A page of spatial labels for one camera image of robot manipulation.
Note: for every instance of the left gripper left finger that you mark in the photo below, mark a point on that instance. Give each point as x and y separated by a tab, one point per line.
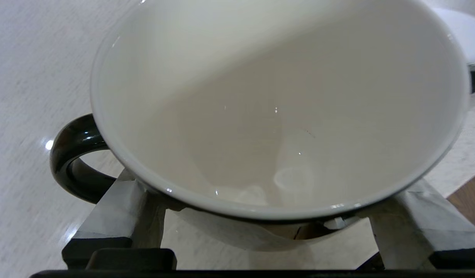
114	216

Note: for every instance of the black cup white inside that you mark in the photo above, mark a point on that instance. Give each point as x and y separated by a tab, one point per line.
280	116

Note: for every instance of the white saucer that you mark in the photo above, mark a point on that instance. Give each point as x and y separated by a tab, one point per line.
469	34

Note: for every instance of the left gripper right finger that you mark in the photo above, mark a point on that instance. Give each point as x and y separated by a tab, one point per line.
423	231

